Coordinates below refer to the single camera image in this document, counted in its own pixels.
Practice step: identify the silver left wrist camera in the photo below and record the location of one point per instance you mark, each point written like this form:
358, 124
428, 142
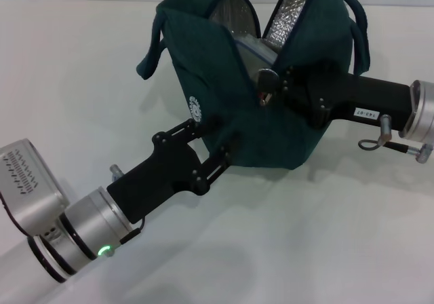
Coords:
30, 185

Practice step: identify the clear lunch box blue lid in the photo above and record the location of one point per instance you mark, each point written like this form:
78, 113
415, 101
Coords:
257, 53

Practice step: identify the dark teal fabric lunch bag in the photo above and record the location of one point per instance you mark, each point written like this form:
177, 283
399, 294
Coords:
220, 114

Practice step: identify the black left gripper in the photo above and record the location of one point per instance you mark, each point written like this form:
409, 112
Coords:
159, 182

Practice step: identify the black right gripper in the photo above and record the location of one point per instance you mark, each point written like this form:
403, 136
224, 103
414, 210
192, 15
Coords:
356, 93

